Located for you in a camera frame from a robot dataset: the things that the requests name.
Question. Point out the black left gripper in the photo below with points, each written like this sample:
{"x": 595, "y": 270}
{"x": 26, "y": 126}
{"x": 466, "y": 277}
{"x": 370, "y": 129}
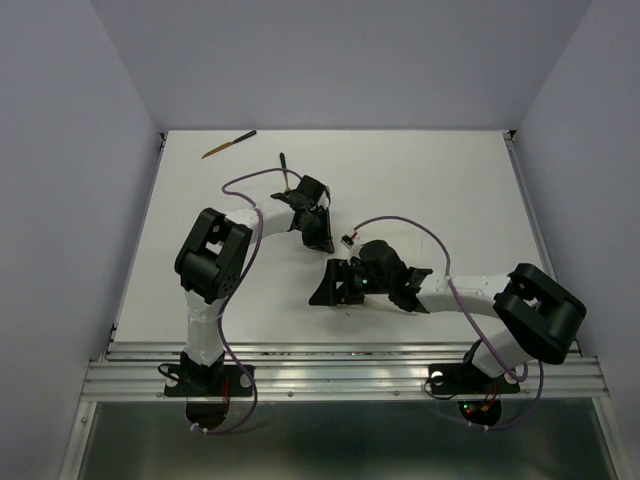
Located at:
{"x": 323, "y": 241}

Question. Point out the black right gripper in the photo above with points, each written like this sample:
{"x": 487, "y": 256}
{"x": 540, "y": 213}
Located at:
{"x": 338, "y": 271}

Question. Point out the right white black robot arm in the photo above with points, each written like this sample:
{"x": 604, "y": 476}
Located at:
{"x": 540, "y": 317}

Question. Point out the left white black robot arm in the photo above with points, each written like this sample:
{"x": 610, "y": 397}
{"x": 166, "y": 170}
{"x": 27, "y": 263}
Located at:
{"x": 210, "y": 266}

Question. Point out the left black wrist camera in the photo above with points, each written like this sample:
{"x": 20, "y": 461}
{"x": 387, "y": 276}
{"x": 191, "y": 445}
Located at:
{"x": 310, "y": 194}

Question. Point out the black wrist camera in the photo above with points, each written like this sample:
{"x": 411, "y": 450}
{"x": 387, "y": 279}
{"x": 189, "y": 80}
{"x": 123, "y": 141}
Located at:
{"x": 310, "y": 194}
{"x": 408, "y": 285}

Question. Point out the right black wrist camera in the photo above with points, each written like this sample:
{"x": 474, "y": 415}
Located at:
{"x": 408, "y": 285}

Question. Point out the gold fork green handle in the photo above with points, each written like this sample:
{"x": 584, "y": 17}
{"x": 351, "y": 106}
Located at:
{"x": 283, "y": 164}

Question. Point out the gold knife green handle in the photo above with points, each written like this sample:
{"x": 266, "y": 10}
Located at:
{"x": 229, "y": 144}

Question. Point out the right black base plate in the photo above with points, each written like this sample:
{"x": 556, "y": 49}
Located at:
{"x": 447, "y": 379}

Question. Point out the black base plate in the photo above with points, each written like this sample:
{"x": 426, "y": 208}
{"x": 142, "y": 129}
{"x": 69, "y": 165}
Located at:
{"x": 223, "y": 380}
{"x": 447, "y": 379}

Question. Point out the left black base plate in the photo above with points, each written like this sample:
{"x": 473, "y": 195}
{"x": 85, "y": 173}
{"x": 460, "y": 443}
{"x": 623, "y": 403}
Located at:
{"x": 223, "y": 380}

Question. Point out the aluminium rail frame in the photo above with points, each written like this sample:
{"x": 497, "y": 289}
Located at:
{"x": 340, "y": 390}

